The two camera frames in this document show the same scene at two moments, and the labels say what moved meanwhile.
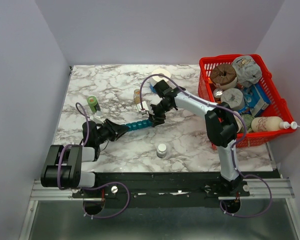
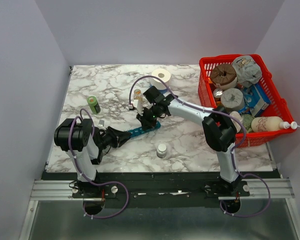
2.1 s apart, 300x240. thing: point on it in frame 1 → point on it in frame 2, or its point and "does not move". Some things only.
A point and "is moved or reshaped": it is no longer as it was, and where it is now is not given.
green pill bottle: (93, 103) does not move
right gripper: (154, 117) → (146, 124)
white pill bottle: (161, 150) does not move
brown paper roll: (224, 76) does not move
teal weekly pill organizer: (139, 125) is moved or reshaped
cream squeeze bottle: (259, 124) does not move
